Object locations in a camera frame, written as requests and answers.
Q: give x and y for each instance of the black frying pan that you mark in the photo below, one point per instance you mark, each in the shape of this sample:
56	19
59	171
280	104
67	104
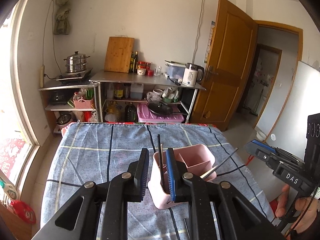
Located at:
161	109

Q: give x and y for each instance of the pink utensil basket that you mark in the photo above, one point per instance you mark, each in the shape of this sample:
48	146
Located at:
196	159

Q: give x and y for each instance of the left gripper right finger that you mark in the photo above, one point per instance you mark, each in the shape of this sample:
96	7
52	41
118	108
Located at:
216	211

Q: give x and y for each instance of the bamboo cutting board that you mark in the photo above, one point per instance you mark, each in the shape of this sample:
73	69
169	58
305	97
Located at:
118	54

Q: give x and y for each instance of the glass cup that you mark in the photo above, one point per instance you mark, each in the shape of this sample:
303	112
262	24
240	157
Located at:
158	71

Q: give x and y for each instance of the hanging grey cloth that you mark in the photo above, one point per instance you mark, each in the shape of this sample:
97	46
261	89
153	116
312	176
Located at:
62	25

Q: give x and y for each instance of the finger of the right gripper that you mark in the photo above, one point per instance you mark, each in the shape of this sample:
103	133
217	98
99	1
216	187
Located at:
278	166
266	153

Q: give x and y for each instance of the dark oil bottle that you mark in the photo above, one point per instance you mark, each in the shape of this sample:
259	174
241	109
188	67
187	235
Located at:
135	62

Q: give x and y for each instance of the small pink basket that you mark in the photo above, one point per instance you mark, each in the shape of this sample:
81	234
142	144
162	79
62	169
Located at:
84	103

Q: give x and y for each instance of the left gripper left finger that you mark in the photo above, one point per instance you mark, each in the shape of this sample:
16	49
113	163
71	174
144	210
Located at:
100	209

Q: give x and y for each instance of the white refrigerator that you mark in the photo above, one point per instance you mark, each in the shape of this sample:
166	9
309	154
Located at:
289	133

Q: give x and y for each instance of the black chopstick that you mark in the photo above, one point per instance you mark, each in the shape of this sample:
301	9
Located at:
162	176
214	168

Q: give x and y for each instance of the clear water filter jug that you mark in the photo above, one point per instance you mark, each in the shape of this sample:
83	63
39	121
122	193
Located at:
175	70

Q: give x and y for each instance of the light wooden chopstick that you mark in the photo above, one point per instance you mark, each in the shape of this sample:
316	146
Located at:
161	158

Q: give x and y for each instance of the steel steamer pot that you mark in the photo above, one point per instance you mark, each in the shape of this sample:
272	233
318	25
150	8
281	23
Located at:
76	62

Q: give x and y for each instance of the white plastic jerrycan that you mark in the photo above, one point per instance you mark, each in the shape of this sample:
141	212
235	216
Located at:
136	91

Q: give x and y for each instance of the brown wooden door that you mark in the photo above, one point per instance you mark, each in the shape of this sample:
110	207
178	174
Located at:
229	63

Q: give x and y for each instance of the person's right hand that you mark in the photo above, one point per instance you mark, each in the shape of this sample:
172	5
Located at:
308	227

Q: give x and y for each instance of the steel kitchen table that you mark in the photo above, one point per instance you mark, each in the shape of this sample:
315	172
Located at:
102	78

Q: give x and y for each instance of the induction cooker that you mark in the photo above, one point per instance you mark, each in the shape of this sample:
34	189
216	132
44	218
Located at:
74	76

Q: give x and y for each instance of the low metal shelf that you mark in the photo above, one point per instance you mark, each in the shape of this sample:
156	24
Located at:
57	99

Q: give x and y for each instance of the white electric kettle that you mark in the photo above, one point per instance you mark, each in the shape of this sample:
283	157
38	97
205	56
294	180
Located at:
192	74

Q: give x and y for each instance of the red lidded jar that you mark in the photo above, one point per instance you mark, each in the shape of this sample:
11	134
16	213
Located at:
141	68

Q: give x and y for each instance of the silver metal chopstick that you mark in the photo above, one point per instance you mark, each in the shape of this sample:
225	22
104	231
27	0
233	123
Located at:
186	221

